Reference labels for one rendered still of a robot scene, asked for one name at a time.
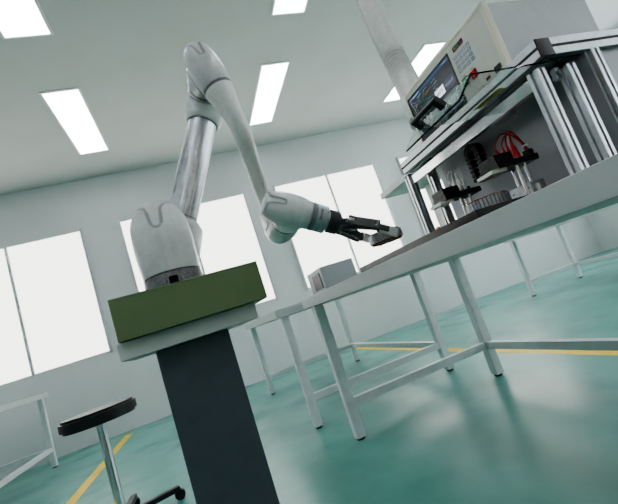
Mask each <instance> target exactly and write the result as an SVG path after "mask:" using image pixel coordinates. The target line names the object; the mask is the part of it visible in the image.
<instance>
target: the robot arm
mask: <svg viewBox="0 0 618 504"><path fill-rule="evenodd" d="M183 58H184V64H185V66H186V68H187V69H186V75H187V84H188V88H187V95H186V111H185V118H186V121H187V128H186V132H185V136H184V141H183V145H182V150H181V154H180V158H179V163H178V167H177V171H176V176H175V180H174V185H173V189H172V193H171V198H170V202H168V201H165V200H158V201H152V202H148V203H145V204H142V205H141V206H139V207H138V208H137V210H136V211H135V212H134V213H133V216H132V219H131V223H130V237H131V242H132V247H133V251H134V255H135V258H136V262H137V265H138V268H139V271H140V274H141V276H142V279H143V282H144V287H145V290H148V289H152V288H156V287H160V286H163V285H167V284H171V283H175V282H178V281H182V280H186V279H190V278H193V277H197V276H201V275H203V273H202V270H201V268H200V264H199V258H200V253H201V245H202V238H203V231H202V229H201V227H200V225H199V224H198V223H197V219H198V215H199V210H200V205H201V200H202V195H203V190H204V185H205V181H206V176H207V171H208V166H209V161H210V156H211V151H212V146H213V142H214V137H215V132H216V131H218V130H219V129H220V127H221V125H222V122H223V120H225V121H226V123H227V125H228V126H229V128H230V130H231V132H232V134H233V137H234V139H235V142H236V144H237V147H238V150H239V153H240V155H241V158H242V161H243V163H244V166H245V169H246V172H247V174H248V177H249V180H250V182H251V185H252V188H253V190H254V193H255V195H256V198H257V200H258V202H259V204H260V207H261V210H260V219H261V221H262V225H263V228H264V231H265V234H266V236H267V238H268V239H269V240H270V241H271V242H273V243H276V244H283V243H285V242H288V241H289V240H291V239H292V238H293V237H294V236H295V235H296V233H297V232H298V230H299V229H307V230H311V231H315V232H318V233H323V232H324V231H325V232H327V233H330V234H338V235H341V236H344V237H346V238H348V239H351V240H353V241H356V242H359V241H363V242H367V243H369V240H368V238H369V236H370V235H371V234H367V233H364V232H360V231H358V229H361V230H377V233H382V234H386V235H389V236H393V237H398V233H399V228H396V227H392V226H389V225H385V224H381V223H380V221H381V220H378V219H371V218H364V217H357V216H353V215H349V218H343V217H342V214H341V212H339V211H335V210H330V208H329V207H328V206H325V205H322V204H318V203H316V202H312V201H310V200H308V199H306V198H304V197H302V196H299V195H296V194H292V193H288V192H282V191H271V190H270V188H269V186H268V184H267V181H266V178H265V175H264V171H263V168H262V165H261V161H260V158H259V155H258V151H257V148H256V145H255V141H254V138H253V135H252V132H251V129H250V126H249V124H248V121H247V119H246V117H245V114H244V112H243V110H242V107H241V105H240V103H239V100H238V98H237V95H236V92H235V89H234V86H233V84H232V82H231V80H230V78H229V75H228V73H227V71H226V69H225V67H224V66H223V64H222V62H221V61H220V59H219V58H218V56H217V55H216V54H215V52H214V51H213V50H212V49H211V48H209V47H208V46H207V45H206V44H204V43H202V42H199V41H193V42H191V43H189V44H188V45H187V46H186V47H185V49H184V52H183ZM355 238H356V239H355Z"/></svg>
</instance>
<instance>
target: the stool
mask: <svg viewBox="0 0 618 504"><path fill-rule="evenodd" d="M135 406H137V403H136V399H135V398H132V396H130V397H127V398H123V399H120V400H117V401H114V402H111V403H108V404H105V405H102V406H100V407H97V408H94V409H91V410H89V411H86V412H84V413H81V414H78V415H76V416H74V417H71V418H69V419H66V420H64V421H62V422H60V425H59V426H57V429H58V433H59V435H62V436H63V437H64V436H69V435H72V434H76V433H79V432H82V431H85V430H87V429H90V428H93V427H96V429H97V433H98V437H99V441H100V445H101V449H102V454H103V458H104V462H105V466H106V470H107V474H108V478H109V483H110V487H111V491H112V495H113V499H114V503H115V504H140V502H141V500H140V498H139V497H138V496H137V493H135V494H133V495H131V496H130V497H129V499H128V501H127V503H126V502H125V498H124V494H123V490H122V486H121V482H120V478H119V474H118V470H117V466H116V461H115V457H114V453H113V449H112V445H111V441H110V437H109V433H108V429H107V425H106V422H108V421H111V420H113V419H116V418H118V417H120V416H122V415H125V414H127V413H129V412H131V411H133V410H134V409H135ZM173 494H175V497H176V499H177V500H182V499H184V497H185V494H186V491H185V489H184V488H180V486H179V485H177V486H175V487H173V488H171V489H169V490H167V491H165V492H163V493H161V494H159V495H157V496H156V497H154V498H152V499H150V500H148V501H146V502H144V503H142V504H157V503H158V502H160V501H162V500H164V499H166V498H168V497H170V496H172V495H173Z"/></svg>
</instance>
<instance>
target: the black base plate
mask: <svg viewBox="0 0 618 504"><path fill-rule="evenodd" d="M525 196H527V195H525ZM525 196H522V197H518V198H515V199H511V200H508V201H505V202H501V203H498V204H494V205H491V206H487V207H484V208H481V209H477V210H475V211H473V212H471V213H469V214H467V215H465V216H463V217H461V218H459V219H457V220H455V221H453V222H451V223H449V224H447V225H445V226H443V227H441V228H439V229H437V230H435V231H433V232H431V233H429V234H427V235H425V236H423V237H421V238H419V239H417V240H415V241H413V242H411V243H409V244H407V245H405V246H403V247H401V248H399V249H397V250H395V251H393V252H391V253H389V254H387V255H385V256H383V257H381V258H379V259H377V260H375V261H373V262H371V263H369V264H367V265H365V266H363V267H361V268H360V270H361V273H362V272H364V271H366V270H368V269H370V268H372V267H374V266H377V265H379V264H381V263H383V262H385V261H387V260H390V259H392V258H394V257H396V256H398V255H400V254H402V253H405V252H407V251H409V250H411V249H413V248H415V247H417V246H420V245H422V244H424V243H426V242H428V241H430V240H433V239H435V238H437V237H439V236H441V235H443V234H445V233H448V232H450V231H452V230H454V229H456V228H458V227H461V226H463V225H465V224H467V223H469V222H471V221H473V220H476V219H478V218H480V217H482V216H484V215H486V214H488V213H491V212H493V211H495V210H497V209H499V208H501V207H504V206H506V205H508V204H510V203H512V202H514V201H516V200H519V199H521V198H523V197H525Z"/></svg>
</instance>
